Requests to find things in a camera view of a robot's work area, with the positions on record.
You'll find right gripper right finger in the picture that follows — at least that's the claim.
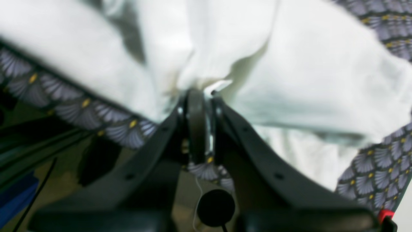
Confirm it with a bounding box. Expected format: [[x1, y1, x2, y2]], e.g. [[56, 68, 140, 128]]
[[211, 95, 379, 232]]

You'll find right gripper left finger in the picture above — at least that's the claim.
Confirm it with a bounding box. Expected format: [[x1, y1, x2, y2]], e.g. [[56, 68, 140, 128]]
[[29, 89, 206, 232]]

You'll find white T-shirt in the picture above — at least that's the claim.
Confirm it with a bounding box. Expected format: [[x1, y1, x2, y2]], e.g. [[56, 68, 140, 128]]
[[0, 0, 412, 190]]

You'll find patterned purple table cloth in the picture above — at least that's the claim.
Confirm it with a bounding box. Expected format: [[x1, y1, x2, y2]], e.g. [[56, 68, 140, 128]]
[[0, 0, 412, 216]]

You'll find red table clamp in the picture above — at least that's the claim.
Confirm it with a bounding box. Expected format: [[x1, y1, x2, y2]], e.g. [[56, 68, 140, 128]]
[[378, 209, 398, 232]]

